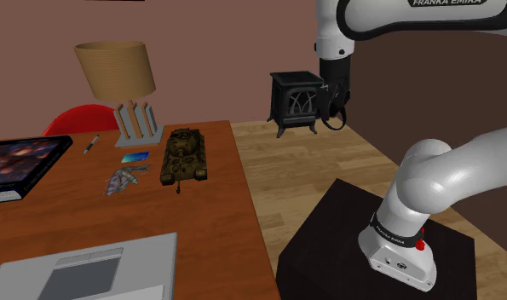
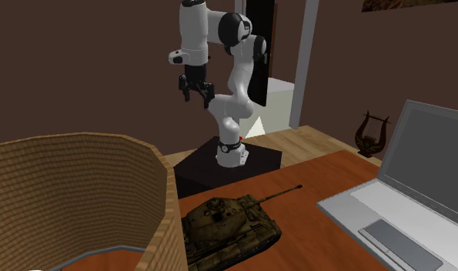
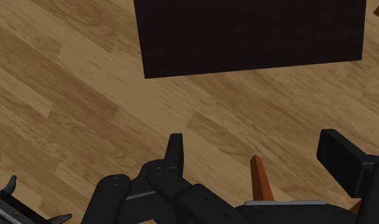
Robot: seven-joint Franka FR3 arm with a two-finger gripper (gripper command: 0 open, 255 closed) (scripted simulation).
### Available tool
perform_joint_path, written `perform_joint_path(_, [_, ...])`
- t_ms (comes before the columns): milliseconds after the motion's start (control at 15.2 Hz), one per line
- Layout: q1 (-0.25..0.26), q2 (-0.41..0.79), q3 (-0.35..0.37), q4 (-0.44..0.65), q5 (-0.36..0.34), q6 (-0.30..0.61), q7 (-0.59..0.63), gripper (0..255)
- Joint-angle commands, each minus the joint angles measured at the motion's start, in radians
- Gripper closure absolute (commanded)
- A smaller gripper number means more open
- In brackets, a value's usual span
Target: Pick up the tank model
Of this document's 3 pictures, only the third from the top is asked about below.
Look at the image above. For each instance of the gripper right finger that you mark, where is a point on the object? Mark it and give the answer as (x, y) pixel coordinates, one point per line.
(347, 161)

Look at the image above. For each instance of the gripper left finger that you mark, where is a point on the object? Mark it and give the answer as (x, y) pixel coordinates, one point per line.
(173, 198)

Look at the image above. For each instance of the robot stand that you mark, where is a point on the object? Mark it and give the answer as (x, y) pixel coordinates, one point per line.
(248, 34)

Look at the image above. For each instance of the black thing with grey stripe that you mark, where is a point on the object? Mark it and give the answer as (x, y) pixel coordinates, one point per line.
(9, 208)

